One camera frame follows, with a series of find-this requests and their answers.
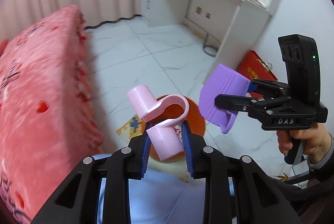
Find pink plastic clip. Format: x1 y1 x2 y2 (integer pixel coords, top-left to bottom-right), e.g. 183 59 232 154
126 84 190 162

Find right forearm grey cuff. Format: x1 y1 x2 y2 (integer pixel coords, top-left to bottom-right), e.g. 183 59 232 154
307 133 333 172

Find orange trash bucket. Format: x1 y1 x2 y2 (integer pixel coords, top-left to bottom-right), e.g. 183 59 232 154
148 94 207 164

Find right hand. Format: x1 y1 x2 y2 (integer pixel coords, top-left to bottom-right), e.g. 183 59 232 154
276 123 328 156

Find red gift box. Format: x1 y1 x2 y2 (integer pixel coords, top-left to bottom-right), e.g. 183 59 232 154
236 50 279 100

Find purple plastic dustpan piece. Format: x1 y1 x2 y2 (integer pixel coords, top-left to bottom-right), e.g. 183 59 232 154
198 63 253 135

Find yellow foam puzzle mat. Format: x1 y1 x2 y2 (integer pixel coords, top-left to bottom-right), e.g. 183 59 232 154
116 115 146 141

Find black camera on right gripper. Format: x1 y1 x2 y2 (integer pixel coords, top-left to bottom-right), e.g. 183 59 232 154
278 34 320 108

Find light blue trousers leg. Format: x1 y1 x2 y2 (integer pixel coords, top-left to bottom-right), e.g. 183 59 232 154
96 153 236 224

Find white desk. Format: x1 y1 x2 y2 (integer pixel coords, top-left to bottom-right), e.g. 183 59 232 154
142 0 271 70

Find grey coiled cable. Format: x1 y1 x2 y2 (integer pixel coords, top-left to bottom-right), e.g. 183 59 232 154
202 33 219 58

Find pink heart bedspread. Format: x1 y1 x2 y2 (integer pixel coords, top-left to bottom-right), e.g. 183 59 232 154
1 5 104 223

